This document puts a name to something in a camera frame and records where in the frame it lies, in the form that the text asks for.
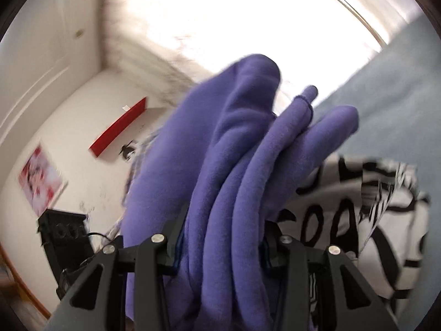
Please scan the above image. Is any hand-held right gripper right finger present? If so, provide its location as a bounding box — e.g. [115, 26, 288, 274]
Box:
[263, 222, 400, 331]

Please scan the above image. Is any red wall banner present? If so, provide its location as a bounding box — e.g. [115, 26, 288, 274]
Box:
[89, 97, 149, 161]

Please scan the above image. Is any purple hoodie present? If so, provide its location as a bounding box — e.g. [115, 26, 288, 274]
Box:
[122, 53, 361, 331]

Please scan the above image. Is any long black case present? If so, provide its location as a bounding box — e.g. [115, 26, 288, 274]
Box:
[37, 209, 100, 300]

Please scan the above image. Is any light blue bed blanket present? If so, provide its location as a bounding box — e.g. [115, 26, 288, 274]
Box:
[310, 15, 441, 194]

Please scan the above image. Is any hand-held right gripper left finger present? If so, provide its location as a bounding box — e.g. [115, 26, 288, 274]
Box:
[43, 203, 190, 331]

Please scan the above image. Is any black and white patterned garment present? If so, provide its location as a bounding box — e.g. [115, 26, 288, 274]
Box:
[276, 153, 431, 331]

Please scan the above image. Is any pink wall poster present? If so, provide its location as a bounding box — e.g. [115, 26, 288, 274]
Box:
[19, 143, 68, 216]

